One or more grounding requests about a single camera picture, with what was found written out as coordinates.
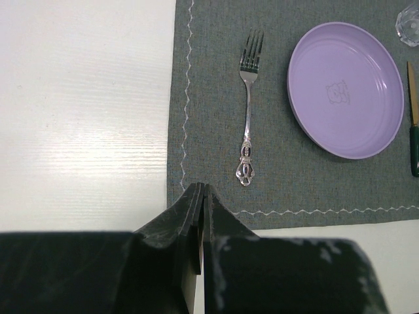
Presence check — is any grey cloth napkin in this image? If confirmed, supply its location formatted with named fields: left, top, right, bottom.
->
left=167, top=1, right=418, bottom=229

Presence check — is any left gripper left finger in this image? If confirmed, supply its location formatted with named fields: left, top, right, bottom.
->
left=1, top=183, right=204, bottom=313

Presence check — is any clear drinking glass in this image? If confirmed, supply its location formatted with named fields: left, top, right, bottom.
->
left=395, top=1, right=419, bottom=47

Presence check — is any silver fork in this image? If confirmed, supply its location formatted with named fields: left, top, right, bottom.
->
left=236, top=29, right=264, bottom=187

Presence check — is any purple plate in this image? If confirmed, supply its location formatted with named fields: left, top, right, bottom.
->
left=287, top=22, right=405, bottom=160

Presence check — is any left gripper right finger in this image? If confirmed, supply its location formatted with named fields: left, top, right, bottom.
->
left=203, top=186, right=388, bottom=313

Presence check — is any green handled knife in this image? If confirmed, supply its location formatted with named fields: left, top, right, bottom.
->
left=407, top=61, right=418, bottom=177

